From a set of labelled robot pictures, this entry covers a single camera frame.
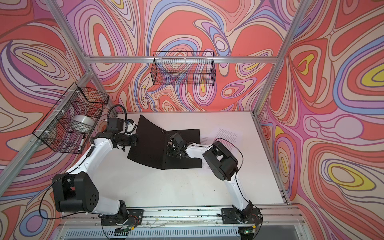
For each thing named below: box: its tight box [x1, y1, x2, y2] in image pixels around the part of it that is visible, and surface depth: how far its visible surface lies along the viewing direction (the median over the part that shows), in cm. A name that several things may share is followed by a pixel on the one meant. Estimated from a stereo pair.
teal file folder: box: [127, 114, 203, 170], surface depth 98 cm
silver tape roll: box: [66, 115, 96, 134], surface depth 74 cm
